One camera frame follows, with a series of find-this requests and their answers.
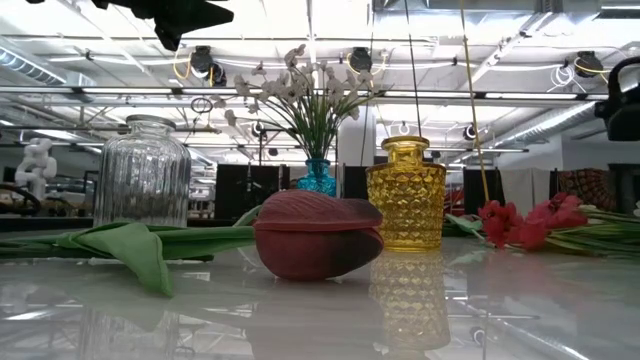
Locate clear ribbed glass vase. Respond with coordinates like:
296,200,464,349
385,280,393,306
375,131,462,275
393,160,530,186
93,113,193,229

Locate patterned red tapestry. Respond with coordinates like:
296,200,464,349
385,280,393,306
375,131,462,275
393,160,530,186
557,168,619,211

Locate white hanging cloth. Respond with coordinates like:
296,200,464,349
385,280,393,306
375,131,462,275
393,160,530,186
499,167,557,216

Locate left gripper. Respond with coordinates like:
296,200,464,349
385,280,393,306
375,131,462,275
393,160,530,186
92,0,235,52

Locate long yellow cable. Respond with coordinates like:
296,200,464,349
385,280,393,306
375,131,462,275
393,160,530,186
458,0,492,204

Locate black partition panel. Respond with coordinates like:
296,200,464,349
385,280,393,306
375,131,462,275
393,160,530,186
214,163,290,221
462,167,506,217

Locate silver air duct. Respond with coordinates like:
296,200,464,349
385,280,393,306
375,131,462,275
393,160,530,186
492,99,609,151

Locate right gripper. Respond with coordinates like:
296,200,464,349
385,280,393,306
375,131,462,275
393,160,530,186
594,92,640,142

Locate small blue glass vase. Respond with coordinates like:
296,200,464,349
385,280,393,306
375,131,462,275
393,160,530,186
296,158,338,198

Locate long black cable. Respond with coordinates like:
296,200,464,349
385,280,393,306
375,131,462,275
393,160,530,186
402,0,424,137

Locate dark red artificial tulip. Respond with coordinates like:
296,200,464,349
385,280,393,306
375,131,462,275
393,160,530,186
0,188,385,299
443,213,485,237

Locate yellow diamond-pattern glass vase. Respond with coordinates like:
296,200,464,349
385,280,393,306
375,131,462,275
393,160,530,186
365,135,448,253

